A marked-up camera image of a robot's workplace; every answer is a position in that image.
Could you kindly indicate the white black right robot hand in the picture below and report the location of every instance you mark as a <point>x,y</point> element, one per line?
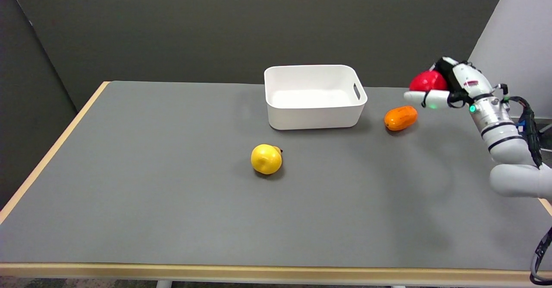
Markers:
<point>457,85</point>

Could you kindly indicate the red tomato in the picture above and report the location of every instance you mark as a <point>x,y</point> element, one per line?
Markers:
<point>427,82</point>

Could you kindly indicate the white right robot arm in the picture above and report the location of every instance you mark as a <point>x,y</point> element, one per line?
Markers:
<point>504,145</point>

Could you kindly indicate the orange oval fruit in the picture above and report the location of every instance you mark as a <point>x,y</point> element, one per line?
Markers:
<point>400,117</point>

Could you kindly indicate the white plastic bin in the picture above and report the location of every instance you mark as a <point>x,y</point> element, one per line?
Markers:
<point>314,96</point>

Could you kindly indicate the yellow pear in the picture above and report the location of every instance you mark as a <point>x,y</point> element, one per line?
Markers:
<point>266,159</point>

